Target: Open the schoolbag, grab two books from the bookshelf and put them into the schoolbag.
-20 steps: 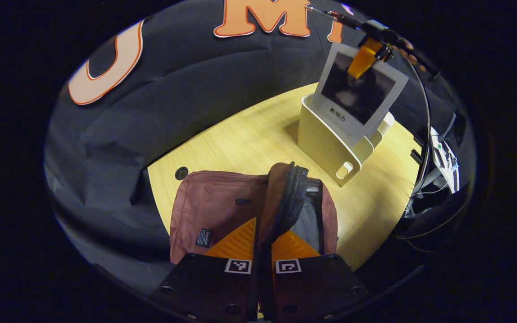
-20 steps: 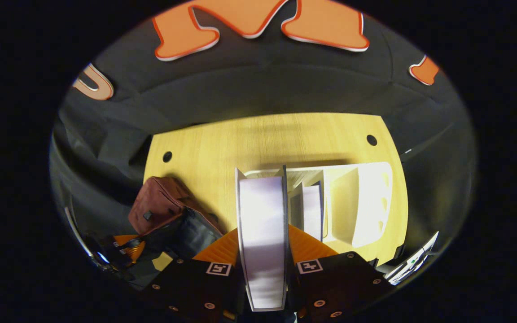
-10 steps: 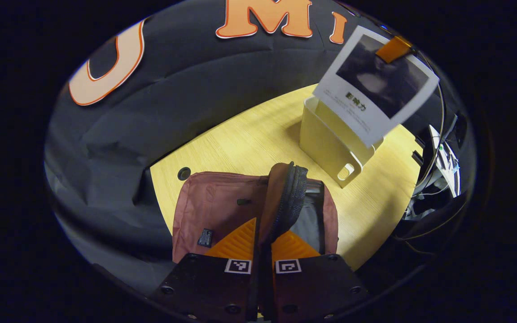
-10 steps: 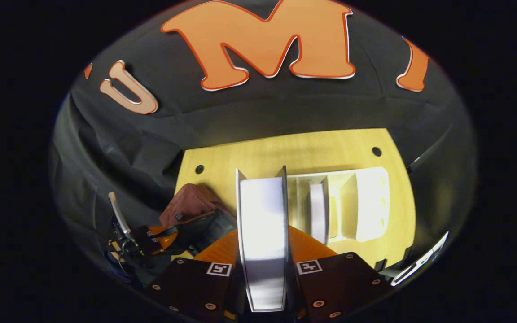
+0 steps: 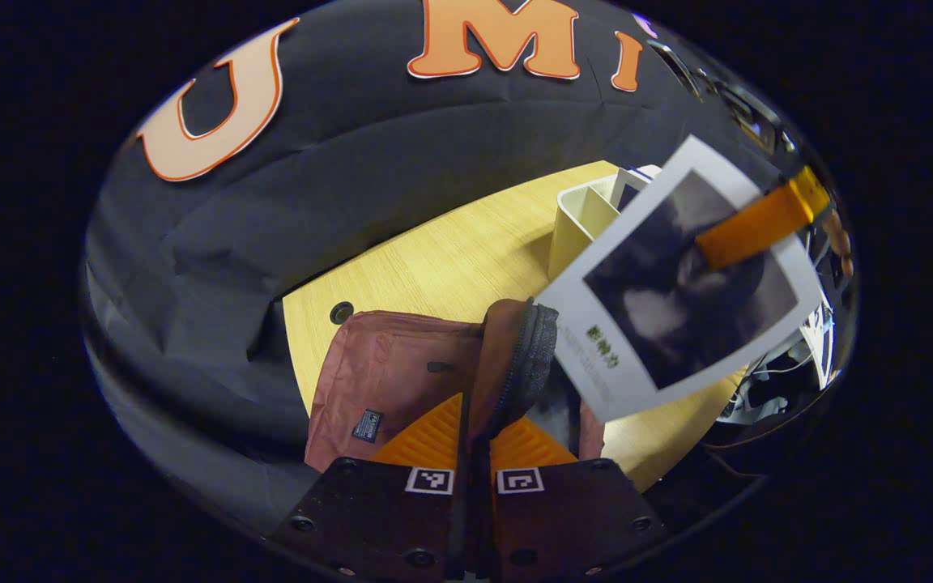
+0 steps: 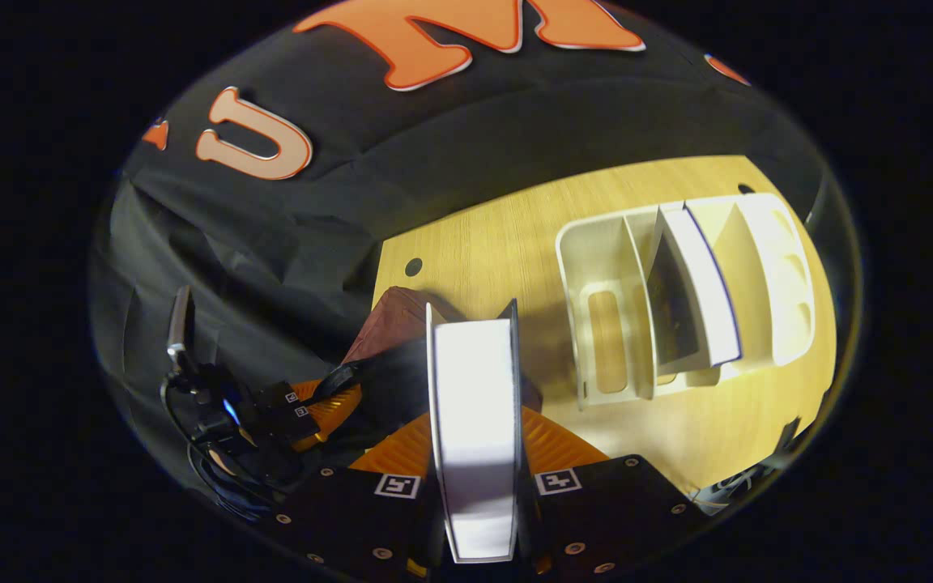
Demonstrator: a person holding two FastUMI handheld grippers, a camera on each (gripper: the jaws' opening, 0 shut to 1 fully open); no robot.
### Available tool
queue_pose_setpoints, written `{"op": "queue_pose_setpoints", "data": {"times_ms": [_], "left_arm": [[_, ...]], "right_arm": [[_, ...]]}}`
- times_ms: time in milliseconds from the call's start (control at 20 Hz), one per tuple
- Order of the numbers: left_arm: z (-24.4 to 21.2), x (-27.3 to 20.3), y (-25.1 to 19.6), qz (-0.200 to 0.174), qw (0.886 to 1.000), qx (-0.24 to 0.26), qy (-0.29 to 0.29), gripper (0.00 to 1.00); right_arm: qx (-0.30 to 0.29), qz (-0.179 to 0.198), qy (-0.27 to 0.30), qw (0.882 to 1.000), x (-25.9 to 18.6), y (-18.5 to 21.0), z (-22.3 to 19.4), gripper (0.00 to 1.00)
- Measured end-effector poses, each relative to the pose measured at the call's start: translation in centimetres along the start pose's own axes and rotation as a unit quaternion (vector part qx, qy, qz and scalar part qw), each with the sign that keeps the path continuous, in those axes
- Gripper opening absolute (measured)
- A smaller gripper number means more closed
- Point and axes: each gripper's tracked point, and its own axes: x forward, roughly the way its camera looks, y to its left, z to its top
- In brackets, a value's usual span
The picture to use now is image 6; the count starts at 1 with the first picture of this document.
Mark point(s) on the white spine book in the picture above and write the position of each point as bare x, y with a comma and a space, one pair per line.
475, 405

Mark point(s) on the maroon schoolbag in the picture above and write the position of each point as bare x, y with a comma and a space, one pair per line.
389, 324

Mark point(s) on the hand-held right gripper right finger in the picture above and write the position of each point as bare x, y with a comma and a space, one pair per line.
596, 510

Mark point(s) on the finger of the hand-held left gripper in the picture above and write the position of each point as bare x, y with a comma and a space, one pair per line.
298, 417
292, 395

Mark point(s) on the white bookshelf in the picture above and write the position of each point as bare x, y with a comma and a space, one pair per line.
604, 259

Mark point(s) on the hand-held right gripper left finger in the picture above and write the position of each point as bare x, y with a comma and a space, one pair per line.
353, 510

